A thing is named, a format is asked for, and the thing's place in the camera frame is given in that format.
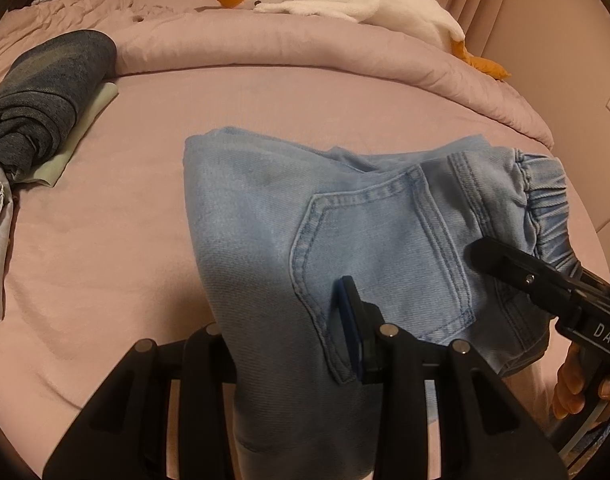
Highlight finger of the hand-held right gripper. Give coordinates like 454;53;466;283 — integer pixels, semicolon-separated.
463;237;610;316

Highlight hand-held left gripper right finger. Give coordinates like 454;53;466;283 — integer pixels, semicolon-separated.
333;276;568;480

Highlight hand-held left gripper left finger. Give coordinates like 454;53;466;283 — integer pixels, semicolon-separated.
42;322;238;480

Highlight light blue denim pants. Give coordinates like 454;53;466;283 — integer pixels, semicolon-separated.
183;126;583;480

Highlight person's right hand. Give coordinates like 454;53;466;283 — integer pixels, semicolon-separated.
552;347;610;417

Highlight pink bed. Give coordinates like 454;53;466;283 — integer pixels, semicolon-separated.
0;67;606;480

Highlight light green folded cloth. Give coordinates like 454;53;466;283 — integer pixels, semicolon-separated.
22;81;120;187

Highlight pink comforter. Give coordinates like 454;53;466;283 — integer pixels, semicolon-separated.
0;0;556;150

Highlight dark blue folded jeans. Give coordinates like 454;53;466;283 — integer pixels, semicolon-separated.
0;30;118;183

